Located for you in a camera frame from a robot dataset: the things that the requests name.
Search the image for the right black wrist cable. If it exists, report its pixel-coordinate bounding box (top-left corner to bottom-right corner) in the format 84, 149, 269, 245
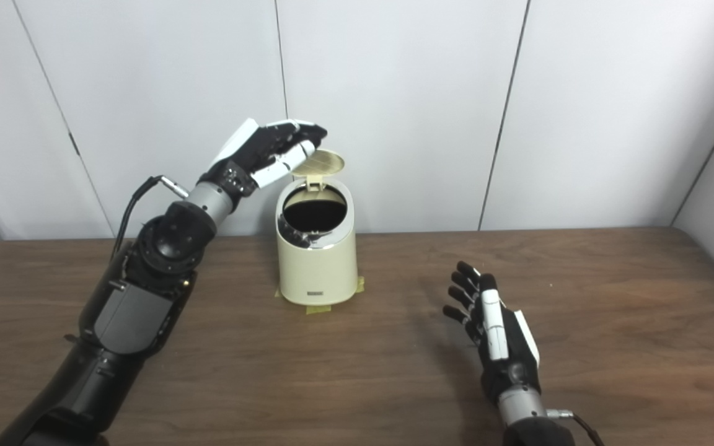
546, 409, 606, 446

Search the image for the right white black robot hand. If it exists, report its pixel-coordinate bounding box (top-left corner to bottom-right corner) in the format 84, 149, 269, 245
443, 261, 544, 406

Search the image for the cream-colored bin body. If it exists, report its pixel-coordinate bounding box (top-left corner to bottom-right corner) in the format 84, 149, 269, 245
275, 177, 359, 306

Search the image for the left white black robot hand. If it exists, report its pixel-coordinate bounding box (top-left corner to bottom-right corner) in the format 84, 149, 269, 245
198, 118, 328, 199

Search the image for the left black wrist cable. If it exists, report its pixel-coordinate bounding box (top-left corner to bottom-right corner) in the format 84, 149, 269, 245
111, 175, 190, 261

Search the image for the cream round bin lid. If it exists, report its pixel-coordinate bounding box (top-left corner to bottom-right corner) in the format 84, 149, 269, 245
292, 149, 345, 190

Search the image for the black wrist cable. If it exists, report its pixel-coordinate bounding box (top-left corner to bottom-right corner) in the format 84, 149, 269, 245
546, 409, 606, 446
111, 175, 190, 261

